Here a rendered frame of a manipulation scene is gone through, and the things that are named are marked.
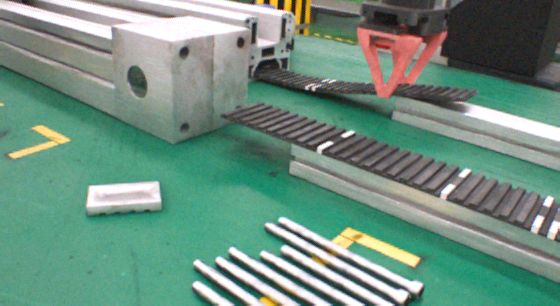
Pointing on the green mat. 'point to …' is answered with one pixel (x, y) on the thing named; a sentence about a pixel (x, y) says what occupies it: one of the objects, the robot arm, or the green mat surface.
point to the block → (179, 75)
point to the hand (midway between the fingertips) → (394, 86)
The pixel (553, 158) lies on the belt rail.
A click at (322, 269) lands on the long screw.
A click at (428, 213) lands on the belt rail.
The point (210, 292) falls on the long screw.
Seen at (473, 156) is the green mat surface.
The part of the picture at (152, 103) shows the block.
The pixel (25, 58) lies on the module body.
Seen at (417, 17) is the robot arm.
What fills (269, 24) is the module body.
